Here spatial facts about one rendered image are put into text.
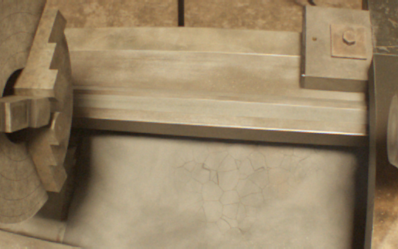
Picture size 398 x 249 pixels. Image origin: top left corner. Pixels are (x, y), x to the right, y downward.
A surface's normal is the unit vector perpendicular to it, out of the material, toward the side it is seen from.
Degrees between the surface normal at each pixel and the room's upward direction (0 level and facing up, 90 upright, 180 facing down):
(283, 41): 0
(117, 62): 0
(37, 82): 3
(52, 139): 63
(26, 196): 90
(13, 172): 90
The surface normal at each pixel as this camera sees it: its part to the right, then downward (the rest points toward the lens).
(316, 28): -0.18, -0.43
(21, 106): 0.97, 0.06
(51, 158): -0.22, 0.62
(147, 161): 0.18, -0.20
